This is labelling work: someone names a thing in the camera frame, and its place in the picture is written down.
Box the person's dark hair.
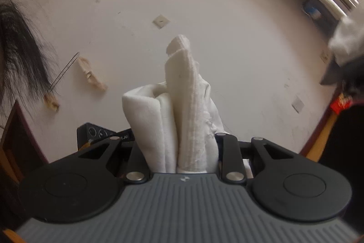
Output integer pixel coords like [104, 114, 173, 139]
[0, 0, 61, 124]

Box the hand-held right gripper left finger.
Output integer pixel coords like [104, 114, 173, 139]
[77, 136, 151, 184]

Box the blue water jug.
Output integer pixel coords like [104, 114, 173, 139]
[302, 0, 322, 20]

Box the dark wooden furniture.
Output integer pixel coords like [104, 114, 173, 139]
[0, 99, 50, 232]

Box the beige wall hook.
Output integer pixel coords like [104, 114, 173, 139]
[77, 56, 108, 92]

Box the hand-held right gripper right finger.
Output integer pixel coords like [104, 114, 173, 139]
[215, 132, 296, 184]

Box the white ribbed-cuff garment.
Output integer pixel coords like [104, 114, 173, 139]
[122, 35, 254, 179]

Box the stack of folded clothes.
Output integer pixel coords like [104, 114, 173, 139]
[318, 101, 364, 243]
[319, 12, 364, 102]

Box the red printed packet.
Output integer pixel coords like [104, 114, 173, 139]
[331, 93, 353, 115]

